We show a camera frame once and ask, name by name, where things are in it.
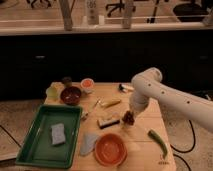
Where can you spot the dark purple grape bunch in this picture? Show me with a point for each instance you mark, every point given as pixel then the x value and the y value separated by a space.
pixel 128 118

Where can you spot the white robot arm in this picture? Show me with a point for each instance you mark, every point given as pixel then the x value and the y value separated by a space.
pixel 147 84

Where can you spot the dark maroon bowl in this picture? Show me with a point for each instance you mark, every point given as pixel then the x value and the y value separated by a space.
pixel 71 95

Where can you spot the red orange bowl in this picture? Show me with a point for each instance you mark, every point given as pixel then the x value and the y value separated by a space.
pixel 110 150

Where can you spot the yellow banana piece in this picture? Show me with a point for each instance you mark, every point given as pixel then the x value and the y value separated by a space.
pixel 110 103

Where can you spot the small white orange cup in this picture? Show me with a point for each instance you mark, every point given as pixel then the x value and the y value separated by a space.
pixel 87 85

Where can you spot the metal spoon utensil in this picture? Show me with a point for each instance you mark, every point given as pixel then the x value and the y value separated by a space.
pixel 86 113

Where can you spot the black wooden brush block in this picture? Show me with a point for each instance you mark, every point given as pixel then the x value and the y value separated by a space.
pixel 104 123

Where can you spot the dark small cup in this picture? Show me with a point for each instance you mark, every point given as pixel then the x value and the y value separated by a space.
pixel 67 81

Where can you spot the light green cup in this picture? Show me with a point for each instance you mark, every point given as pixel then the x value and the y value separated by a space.
pixel 52 93

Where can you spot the grey folded cloth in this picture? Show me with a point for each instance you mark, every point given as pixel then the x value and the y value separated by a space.
pixel 88 143

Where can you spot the grey blue sponge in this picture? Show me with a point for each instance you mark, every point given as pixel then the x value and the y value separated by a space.
pixel 57 133

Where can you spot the black office chair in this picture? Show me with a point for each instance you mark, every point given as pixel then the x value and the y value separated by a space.
pixel 111 7

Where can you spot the green plastic tray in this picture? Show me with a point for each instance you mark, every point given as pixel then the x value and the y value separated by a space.
pixel 38 149

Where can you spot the black white handled tool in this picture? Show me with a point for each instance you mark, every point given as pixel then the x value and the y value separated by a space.
pixel 125 88

